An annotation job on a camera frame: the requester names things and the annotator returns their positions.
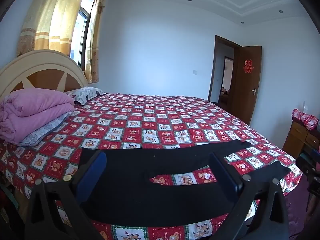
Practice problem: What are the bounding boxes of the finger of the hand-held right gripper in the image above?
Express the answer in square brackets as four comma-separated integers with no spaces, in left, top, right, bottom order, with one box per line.
[297,149,320,178]

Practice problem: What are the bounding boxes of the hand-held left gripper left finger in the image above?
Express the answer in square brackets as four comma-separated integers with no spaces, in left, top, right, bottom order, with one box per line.
[25,150,107,240]

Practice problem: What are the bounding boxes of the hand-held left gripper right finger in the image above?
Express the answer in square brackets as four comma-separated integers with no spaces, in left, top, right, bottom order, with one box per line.
[209,152,290,240]

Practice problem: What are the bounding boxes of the black pants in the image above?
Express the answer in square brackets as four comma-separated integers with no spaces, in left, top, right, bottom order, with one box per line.
[79,139,292,227]

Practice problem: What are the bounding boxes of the wooden dresser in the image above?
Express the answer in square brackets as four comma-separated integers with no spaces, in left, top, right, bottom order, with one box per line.
[282,119,320,159]

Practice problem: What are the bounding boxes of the red plaid cloth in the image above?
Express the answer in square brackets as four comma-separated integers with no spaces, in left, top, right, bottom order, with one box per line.
[292,108,320,130]

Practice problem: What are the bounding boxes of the grey floral pillow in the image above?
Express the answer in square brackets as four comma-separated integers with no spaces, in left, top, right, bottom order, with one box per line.
[19,111,73,147]

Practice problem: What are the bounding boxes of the brown wooden door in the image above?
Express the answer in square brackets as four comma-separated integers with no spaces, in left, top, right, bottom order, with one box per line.
[231,45,262,125]

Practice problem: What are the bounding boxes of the red checkered printed bedsheet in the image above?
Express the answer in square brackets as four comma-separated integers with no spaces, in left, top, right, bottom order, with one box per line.
[0,92,304,240]

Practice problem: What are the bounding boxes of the white floral pillow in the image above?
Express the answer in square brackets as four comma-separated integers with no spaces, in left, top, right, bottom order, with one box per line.
[64,87,107,105]

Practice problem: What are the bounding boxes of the pink folded quilt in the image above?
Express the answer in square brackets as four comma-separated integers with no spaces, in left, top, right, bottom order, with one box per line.
[0,88,75,145]

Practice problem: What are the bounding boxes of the red paper door decoration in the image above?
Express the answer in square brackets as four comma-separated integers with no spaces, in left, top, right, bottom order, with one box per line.
[242,59,253,73]

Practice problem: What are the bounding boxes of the cream wooden bed headboard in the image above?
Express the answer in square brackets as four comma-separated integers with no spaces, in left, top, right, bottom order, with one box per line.
[0,49,89,100]

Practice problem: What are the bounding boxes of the window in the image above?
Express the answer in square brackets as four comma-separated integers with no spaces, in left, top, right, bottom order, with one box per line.
[70,0,98,73]

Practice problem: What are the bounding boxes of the narrow yellow patterned curtain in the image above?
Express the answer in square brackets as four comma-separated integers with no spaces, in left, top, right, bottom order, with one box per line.
[84,0,108,84]

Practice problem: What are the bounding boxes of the wide yellow patterned curtain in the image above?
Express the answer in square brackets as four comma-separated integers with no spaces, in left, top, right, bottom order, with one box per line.
[16,0,89,58]

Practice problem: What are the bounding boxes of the wooden bed side rail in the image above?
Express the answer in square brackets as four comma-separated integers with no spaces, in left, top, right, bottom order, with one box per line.
[14,190,33,220]

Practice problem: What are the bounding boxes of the brown door frame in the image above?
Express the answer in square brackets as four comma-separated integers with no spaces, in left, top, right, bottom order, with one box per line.
[207,35,242,105]

